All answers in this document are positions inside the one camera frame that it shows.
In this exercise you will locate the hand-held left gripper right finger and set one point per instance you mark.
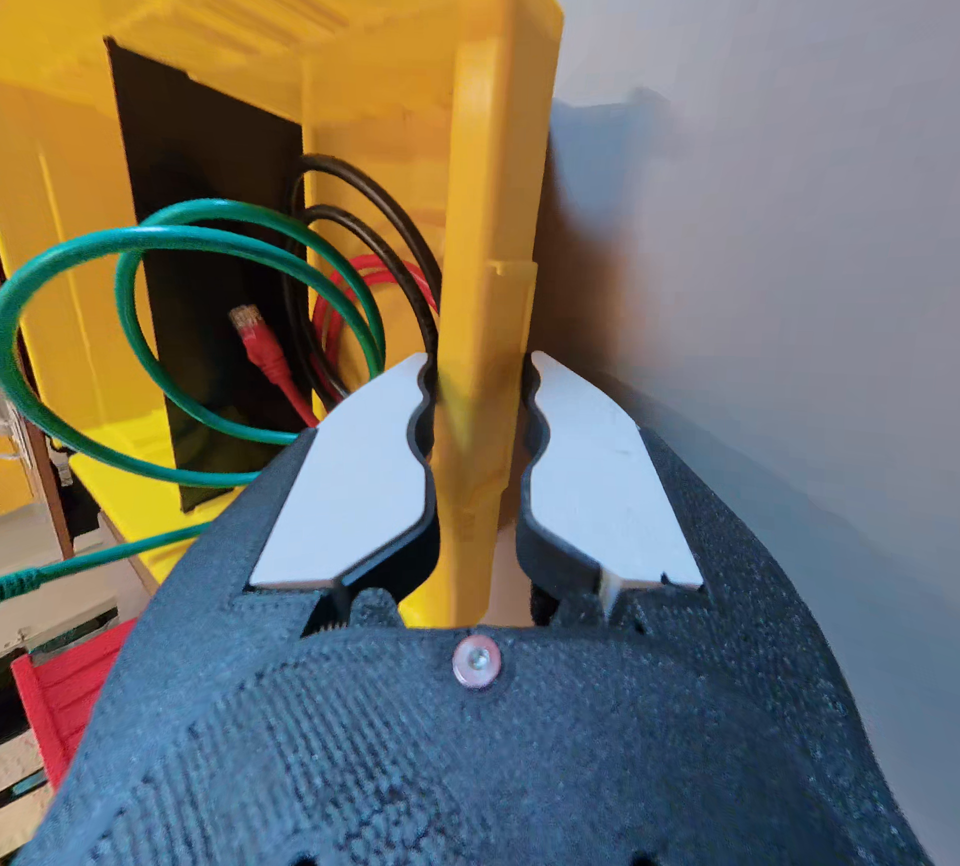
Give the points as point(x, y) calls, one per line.
point(600, 491)

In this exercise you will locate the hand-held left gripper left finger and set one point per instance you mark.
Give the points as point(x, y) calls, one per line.
point(352, 491)

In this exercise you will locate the red plastic bin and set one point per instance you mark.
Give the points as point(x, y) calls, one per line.
point(67, 701)

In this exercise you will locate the yellow plastic bin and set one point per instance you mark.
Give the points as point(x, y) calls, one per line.
point(375, 3)

